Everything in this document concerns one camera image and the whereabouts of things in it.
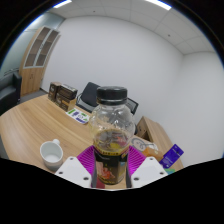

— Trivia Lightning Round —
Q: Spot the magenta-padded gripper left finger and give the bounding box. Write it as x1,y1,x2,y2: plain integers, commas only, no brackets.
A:
54,145,98,188

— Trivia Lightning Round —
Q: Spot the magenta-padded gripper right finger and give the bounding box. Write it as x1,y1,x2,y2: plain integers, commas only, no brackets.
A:
126,145,169,188

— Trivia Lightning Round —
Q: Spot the clear black-capped drink bottle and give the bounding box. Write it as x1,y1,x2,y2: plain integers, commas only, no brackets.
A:
88,85,137,186

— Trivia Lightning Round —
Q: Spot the orange box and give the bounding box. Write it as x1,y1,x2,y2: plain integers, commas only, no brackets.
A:
142,146,164,162

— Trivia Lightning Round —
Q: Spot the round white disc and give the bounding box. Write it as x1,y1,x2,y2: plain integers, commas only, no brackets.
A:
130,137,158,151

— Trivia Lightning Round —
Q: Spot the wooden side desk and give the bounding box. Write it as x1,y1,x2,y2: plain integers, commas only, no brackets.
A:
134,115,184,171

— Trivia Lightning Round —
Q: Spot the white and grey cup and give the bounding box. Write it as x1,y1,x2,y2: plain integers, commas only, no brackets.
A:
39,138,64,172

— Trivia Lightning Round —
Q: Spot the purple standing sign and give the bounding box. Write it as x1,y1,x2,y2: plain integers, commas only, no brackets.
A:
159,143,185,168

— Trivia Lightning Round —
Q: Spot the dark padded office chair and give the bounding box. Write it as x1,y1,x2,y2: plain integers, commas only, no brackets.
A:
75,81,101,114

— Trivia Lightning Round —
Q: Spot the black leather sofa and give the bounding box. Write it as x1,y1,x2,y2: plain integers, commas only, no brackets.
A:
0,73,23,116

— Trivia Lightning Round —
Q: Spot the wooden glass-door cabinet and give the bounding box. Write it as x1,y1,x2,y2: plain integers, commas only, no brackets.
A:
18,25,62,98

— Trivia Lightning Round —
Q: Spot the ceiling light panel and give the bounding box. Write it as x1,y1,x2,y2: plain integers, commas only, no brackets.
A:
144,0,173,11
52,0,73,9

